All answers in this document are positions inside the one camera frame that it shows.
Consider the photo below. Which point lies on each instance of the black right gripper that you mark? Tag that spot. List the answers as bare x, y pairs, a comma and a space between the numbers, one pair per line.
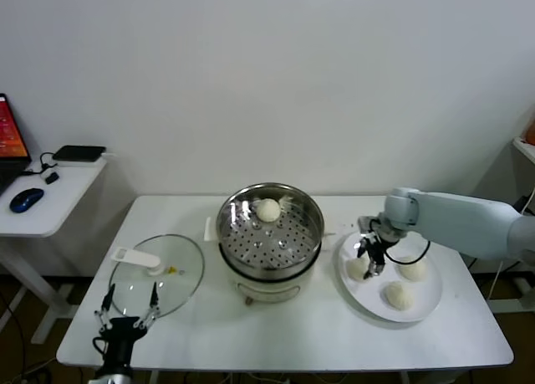
377, 252

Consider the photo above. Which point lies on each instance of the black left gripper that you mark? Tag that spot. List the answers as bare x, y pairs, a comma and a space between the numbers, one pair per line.
120, 336

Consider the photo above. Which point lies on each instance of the white steamed baozi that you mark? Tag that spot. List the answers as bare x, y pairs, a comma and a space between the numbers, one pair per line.
356, 271
414, 270
268, 210
399, 296

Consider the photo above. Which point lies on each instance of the light blue right robot arm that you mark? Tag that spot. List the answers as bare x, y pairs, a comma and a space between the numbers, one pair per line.
468, 221

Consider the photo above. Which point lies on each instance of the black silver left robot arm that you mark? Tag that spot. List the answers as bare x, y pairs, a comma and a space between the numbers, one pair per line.
117, 371

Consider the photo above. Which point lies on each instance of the stainless steel steamer basket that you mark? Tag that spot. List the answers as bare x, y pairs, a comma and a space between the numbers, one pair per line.
292, 242

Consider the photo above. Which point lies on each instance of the white round plate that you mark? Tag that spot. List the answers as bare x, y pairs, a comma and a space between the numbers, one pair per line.
363, 300

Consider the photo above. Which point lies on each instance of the white electric cooker pot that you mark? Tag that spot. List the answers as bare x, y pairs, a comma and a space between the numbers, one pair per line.
271, 285

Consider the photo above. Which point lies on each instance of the white side table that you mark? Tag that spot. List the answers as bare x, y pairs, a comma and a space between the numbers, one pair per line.
50, 208

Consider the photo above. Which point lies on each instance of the blue computer mouse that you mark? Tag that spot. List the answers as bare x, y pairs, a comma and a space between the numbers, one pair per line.
26, 200

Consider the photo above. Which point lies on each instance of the small black adapter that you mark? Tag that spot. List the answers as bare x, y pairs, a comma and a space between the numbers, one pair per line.
51, 178

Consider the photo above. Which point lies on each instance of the flat black device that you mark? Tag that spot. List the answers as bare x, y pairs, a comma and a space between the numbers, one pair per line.
79, 152

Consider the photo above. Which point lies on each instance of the black laptop with red screen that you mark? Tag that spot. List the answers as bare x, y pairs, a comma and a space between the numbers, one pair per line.
10, 141

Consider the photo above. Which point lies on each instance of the orange object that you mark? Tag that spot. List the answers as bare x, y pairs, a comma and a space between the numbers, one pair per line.
531, 135

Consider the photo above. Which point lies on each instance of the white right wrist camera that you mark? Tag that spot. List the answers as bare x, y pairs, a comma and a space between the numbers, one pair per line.
365, 225

